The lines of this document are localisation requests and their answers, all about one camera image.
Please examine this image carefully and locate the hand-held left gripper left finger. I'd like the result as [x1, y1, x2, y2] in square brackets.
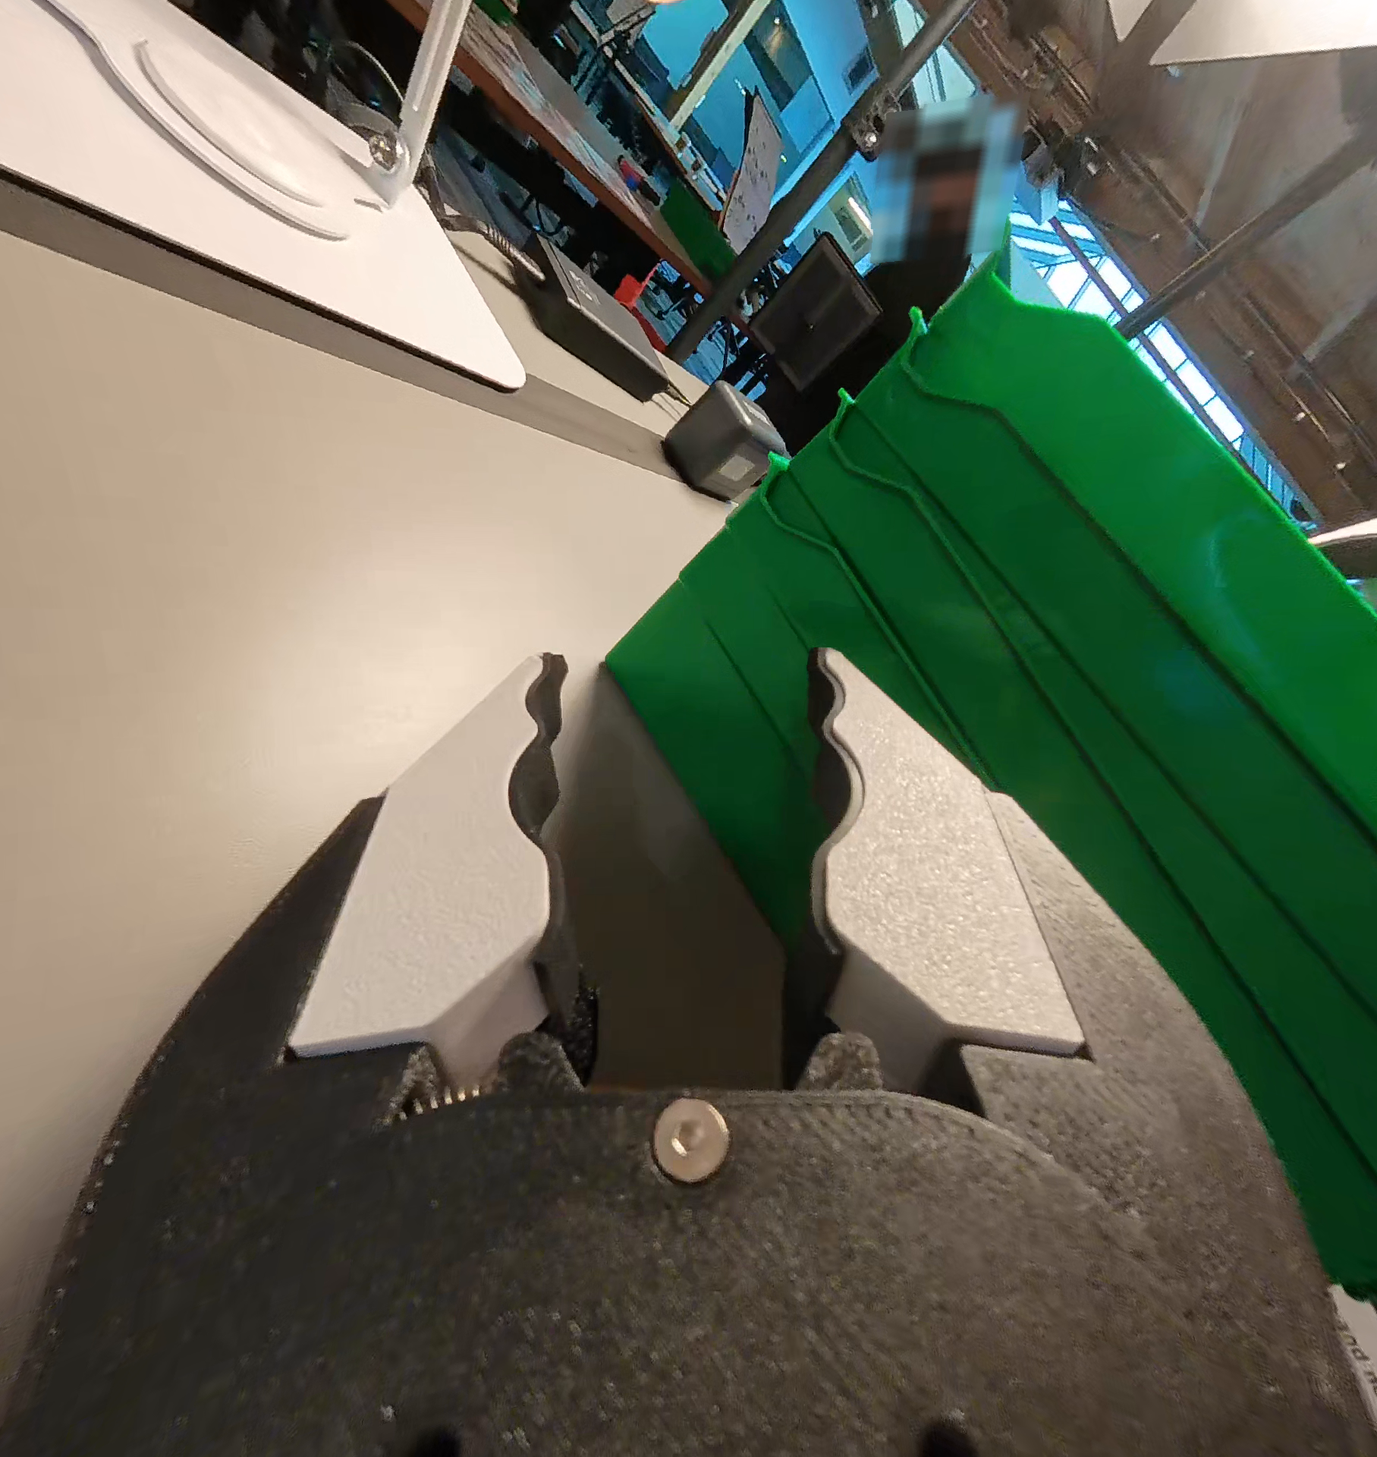
[287, 650, 598, 1088]

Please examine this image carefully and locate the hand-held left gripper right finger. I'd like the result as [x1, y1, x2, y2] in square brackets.
[799, 646, 1088, 1092]

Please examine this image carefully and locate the grey cube charger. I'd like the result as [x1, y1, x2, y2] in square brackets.
[661, 381, 790, 503]

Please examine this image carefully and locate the black monitor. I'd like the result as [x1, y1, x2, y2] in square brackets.
[749, 233, 883, 392]

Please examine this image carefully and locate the white metal stand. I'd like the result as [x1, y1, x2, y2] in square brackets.
[0, 0, 527, 396]

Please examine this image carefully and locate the black power adapter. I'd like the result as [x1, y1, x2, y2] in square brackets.
[523, 233, 672, 401]

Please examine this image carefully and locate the whiteboard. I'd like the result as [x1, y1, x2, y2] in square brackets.
[720, 90, 784, 254]

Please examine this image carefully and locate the long wooden workbench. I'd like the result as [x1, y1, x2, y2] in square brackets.
[392, 0, 747, 331]

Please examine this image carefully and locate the metal pole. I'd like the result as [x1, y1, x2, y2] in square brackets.
[668, 0, 979, 357]

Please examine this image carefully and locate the black adapter cable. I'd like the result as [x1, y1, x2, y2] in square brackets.
[442, 209, 553, 279]

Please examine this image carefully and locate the thin black cable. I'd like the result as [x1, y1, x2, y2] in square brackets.
[330, 39, 408, 128]

